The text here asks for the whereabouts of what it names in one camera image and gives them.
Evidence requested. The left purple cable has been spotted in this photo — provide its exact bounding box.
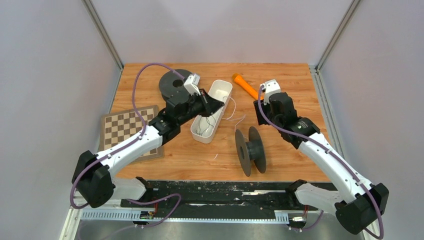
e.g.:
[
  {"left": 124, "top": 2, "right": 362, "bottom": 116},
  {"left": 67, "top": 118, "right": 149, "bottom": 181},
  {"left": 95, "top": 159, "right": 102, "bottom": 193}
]
[{"left": 69, "top": 62, "right": 186, "bottom": 210}]

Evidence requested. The black spool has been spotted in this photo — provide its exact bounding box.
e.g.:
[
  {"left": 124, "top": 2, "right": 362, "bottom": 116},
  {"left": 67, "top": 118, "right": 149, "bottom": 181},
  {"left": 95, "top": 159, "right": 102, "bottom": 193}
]
[
  {"left": 234, "top": 126, "right": 267, "bottom": 177},
  {"left": 158, "top": 69, "right": 198, "bottom": 108}
]

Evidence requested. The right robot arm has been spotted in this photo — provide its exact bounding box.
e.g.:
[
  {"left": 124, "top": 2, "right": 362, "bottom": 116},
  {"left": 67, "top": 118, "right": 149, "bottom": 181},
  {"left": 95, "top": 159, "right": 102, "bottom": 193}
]
[{"left": 253, "top": 91, "right": 389, "bottom": 240}]

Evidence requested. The wooden chessboard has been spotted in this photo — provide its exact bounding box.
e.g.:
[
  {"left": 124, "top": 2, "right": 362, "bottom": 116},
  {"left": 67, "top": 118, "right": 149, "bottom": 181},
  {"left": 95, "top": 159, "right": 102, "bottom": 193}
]
[{"left": 97, "top": 105, "right": 165, "bottom": 164}]

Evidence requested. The white oblong tray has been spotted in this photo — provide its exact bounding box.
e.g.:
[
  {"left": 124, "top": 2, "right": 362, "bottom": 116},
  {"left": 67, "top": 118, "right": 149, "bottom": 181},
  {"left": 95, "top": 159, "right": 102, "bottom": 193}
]
[{"left": 190, "top": 79, "right": 233, "bottom": 145}]

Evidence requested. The orange flashlight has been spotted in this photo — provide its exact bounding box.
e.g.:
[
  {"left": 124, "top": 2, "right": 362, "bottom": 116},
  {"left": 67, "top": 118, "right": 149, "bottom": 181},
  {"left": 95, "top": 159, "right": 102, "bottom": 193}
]
[{"left": 231, "top": 73, "right": 258, "bottom": 100}]

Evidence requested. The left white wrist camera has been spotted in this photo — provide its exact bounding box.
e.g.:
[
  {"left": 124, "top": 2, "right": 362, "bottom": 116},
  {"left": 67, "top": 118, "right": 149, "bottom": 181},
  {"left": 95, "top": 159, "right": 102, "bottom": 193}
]
[{"left": 183, "top": 73, "right": 201, "bottom": 96}]

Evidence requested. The right aluminium frame post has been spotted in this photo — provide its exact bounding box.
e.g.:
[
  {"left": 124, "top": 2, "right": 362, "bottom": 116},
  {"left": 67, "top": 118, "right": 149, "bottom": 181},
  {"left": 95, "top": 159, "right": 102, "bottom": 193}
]
[{"left": 315, "top": 0, "right": 362, "bottom": 72}]

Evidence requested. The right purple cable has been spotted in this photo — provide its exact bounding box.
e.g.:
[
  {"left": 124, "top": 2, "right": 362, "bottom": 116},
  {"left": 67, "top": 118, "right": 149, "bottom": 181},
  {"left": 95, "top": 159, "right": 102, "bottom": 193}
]
[{"left": 257, "top": 84, "right": 385, "bottom": 240}]

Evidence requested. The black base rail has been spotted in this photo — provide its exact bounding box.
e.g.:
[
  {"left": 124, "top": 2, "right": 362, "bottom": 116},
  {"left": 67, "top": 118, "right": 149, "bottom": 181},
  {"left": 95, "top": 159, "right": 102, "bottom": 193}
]
[{"left": 81, "top": 180, "right": 320, "bottom": 224}]

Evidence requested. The purple cable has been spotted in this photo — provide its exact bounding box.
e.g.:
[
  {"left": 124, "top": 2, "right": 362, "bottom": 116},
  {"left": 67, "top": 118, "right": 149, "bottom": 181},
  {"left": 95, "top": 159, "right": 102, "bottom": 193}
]
[
  {"left": 257, "top": 84, "right": 385, "bottom": 240},
  {"left": 69, "top": 62, "right": 186, "bottom": 210}
]

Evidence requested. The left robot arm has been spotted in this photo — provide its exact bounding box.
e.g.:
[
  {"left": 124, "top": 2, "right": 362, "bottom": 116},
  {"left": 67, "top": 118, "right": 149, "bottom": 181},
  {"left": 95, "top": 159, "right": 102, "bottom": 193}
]
[{"left": 69, "top": 89, "right": 225, "bottom": 209}]

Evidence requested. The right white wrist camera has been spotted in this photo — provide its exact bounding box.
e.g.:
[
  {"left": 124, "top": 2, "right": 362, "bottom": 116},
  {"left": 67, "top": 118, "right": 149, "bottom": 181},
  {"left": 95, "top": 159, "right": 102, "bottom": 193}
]
[{"left": 260, "top": 79, "right": 281, "bottom": 105}]

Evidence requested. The white thin cable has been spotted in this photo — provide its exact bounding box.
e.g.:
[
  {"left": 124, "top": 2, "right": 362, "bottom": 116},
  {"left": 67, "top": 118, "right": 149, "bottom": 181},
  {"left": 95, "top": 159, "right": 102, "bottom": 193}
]
[{"left": 221, "top": 96, "right": 247, "bottom": 132}]

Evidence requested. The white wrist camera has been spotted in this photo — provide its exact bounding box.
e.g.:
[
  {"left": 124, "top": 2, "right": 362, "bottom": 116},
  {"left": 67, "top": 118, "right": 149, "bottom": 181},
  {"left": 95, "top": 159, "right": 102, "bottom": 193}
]
[
  {"left": 183, "top": 73, "right": 201, "bottom": 96},
  {"left": 260, "top": 79, "right": 281, "bottom": 105}
]

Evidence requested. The left aluminium frame post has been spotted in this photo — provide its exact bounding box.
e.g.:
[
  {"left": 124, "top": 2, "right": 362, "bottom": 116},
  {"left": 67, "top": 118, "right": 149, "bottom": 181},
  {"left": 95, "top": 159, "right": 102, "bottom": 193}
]
[{"left": 81, "top": 0, "right": 124, "bottom": 72}]

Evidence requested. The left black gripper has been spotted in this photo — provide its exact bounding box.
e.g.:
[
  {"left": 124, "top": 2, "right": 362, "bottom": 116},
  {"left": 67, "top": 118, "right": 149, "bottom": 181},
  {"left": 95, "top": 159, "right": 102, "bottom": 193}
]
[{"left": 177, "top": 88, "right": 225, "bottom": 126}]

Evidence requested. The aluminium frame post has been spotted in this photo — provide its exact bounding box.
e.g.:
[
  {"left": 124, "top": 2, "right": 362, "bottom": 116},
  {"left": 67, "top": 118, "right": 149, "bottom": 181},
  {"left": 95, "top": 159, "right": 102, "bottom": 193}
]
[
  {"left": 315, "top": 0, "right": 362, "bottom": 72},
  {"left": 81, "top": 0, "right": 124, "bottom": 72}
]

